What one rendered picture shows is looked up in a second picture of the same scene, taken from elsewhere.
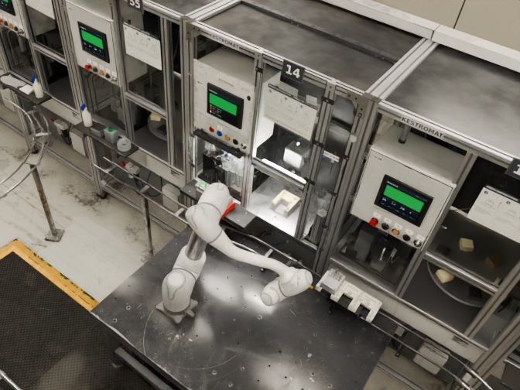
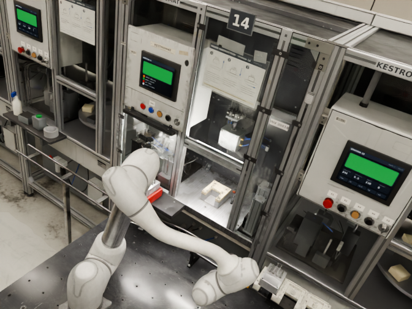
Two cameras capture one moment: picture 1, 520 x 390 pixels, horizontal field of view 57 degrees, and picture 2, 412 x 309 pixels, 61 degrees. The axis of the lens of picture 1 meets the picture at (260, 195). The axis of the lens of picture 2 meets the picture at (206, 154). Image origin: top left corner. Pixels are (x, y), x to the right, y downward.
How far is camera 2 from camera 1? 102 cm
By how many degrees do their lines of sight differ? 13
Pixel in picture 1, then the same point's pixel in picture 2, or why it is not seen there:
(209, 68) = (144, 33)
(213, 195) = (140, 158)
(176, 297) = (84, 294)
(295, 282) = (239, 273)
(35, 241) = not seen: outside the picture
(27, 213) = not seen: outside the picture
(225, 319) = not seen: outside the picture
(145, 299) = (47, 297)
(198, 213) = (118, 175)
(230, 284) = (153, 281)
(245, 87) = (184, 50)
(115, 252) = (32, 249)
